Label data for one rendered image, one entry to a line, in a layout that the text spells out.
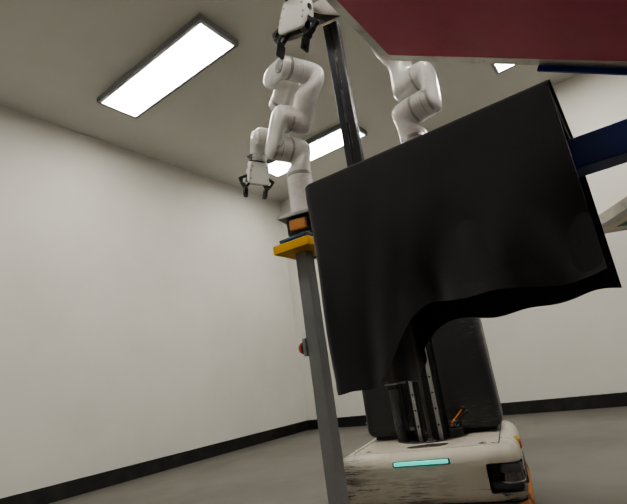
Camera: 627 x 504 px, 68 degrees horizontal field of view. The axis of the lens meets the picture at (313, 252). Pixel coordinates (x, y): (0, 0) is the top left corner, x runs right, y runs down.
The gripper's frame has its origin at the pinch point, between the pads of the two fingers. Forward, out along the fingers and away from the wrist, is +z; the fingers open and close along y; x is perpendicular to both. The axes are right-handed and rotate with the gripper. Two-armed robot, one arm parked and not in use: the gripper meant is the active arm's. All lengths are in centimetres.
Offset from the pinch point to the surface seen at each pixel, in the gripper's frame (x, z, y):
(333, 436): -11, 107, -20
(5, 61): -17, -71, 283
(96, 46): -52, -87, 230
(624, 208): -83, 32, -79
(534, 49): -20, 4, -62
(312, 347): -10, 85, -11
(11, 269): -47, 73, 296
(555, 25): -9, 6, -68
